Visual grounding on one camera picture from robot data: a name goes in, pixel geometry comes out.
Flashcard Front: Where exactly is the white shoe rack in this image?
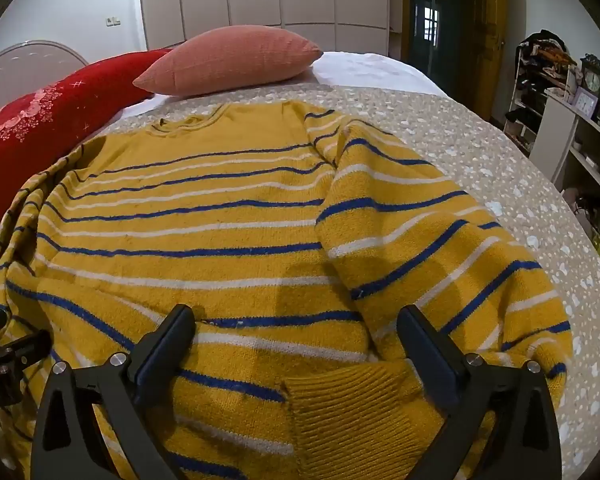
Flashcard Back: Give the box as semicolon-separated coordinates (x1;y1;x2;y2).
504;35;578;157

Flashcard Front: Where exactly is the yellow striped sweater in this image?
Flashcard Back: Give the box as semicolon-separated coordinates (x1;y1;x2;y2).
0;101;576;480

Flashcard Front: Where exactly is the white shelf unit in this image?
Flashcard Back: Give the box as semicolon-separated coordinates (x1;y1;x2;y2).
532;92;600;262

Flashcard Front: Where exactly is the small framed picture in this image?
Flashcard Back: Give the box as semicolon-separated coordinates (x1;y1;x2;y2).
572;87;600;120

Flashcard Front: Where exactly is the beige quilted bedspread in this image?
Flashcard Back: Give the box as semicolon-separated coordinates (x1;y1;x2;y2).
100;82;600;480

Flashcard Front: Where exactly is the yellow wooden door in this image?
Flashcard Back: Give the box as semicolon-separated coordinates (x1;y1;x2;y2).
472;0;512;122

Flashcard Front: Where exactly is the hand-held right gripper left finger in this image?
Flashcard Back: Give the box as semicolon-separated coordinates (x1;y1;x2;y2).
30;304;197;480

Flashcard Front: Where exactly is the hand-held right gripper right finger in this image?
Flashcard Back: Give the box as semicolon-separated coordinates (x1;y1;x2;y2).
396;304;564;480

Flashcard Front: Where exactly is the small paned window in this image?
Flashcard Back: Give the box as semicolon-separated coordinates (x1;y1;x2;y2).
414;4;444;41

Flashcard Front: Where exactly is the pink pillow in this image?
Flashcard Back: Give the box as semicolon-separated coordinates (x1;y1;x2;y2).
132;26;324;97

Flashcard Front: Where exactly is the dark ornate table clock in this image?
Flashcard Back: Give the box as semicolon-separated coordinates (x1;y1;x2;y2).
580;53;600;97

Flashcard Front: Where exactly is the red floral bolster pillow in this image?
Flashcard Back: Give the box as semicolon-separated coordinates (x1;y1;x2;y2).
0;49;174;249

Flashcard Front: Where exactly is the curved bed headboard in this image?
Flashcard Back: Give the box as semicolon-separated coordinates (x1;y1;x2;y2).
0;39;91;122

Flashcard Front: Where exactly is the pile of clothes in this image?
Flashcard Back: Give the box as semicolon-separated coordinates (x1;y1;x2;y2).
522;30;579;67

